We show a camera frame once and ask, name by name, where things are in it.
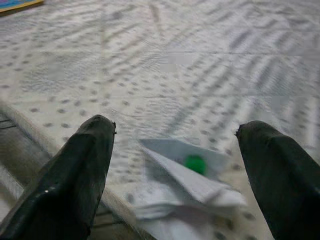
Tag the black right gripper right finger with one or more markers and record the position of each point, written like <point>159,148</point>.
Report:
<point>282,180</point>

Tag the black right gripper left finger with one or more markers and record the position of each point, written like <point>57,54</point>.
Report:
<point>67,180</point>

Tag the white paper green spot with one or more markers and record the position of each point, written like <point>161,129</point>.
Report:
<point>190,180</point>

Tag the white quilted mattress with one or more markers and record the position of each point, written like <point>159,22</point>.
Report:
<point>160,62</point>

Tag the colourful children's book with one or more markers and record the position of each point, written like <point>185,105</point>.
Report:
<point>15,5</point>

